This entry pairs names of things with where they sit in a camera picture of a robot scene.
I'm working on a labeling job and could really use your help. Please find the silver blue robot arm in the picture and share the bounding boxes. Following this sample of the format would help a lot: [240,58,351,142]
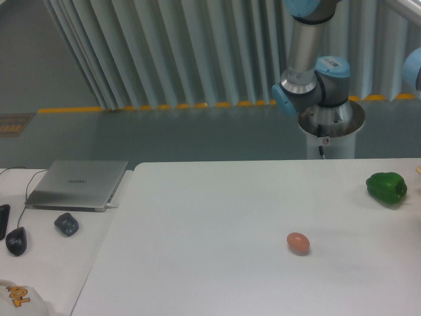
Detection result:
[272,1,420,115]

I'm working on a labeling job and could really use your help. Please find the green bell pepper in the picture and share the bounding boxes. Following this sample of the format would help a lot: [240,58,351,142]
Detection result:
[365,172,407,205]

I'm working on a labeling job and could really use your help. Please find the brown egg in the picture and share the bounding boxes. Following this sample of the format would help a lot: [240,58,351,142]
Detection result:
[286,232,310,255]

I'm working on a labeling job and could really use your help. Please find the white folding curtain screen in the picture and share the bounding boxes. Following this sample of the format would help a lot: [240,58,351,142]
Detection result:
[46,1,420,111]

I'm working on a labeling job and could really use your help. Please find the silver closed laptop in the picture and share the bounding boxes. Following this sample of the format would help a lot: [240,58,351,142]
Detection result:
[25,160,128,212]

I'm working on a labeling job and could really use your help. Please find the black computer mouse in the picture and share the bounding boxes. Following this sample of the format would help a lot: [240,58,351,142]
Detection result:
[5,226,27,257]

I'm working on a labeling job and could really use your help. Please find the black flat device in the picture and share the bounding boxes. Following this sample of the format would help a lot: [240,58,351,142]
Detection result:
[0,204,11,240]

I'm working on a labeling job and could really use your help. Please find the white cap orange letters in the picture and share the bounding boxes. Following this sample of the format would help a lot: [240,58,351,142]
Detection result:
[1,280,50,316]

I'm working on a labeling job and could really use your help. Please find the black pedestal cable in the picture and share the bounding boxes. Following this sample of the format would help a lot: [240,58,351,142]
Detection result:
[316,124,327,160]

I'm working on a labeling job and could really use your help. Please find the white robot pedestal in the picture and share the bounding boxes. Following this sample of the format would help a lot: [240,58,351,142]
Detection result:
[298,100,365,159]

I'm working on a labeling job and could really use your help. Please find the black mouse cable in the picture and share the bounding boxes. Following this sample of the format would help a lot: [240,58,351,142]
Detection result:
[0,166,49,228]

